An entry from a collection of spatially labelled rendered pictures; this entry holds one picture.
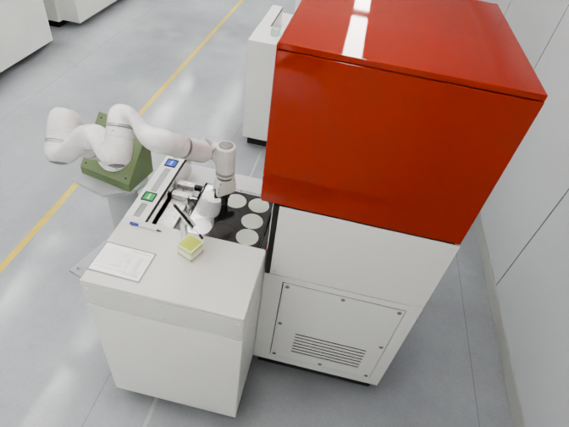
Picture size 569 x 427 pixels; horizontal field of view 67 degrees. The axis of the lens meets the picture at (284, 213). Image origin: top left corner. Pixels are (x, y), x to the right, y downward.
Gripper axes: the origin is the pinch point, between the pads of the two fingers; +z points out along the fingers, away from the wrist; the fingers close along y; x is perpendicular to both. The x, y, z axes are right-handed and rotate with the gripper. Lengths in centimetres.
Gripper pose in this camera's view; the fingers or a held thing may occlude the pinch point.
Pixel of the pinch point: (224, 201)
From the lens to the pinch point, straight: 202.1
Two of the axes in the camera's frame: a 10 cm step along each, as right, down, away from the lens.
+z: -1.2, 7.2, 6.9
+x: 5.7, 6.2, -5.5
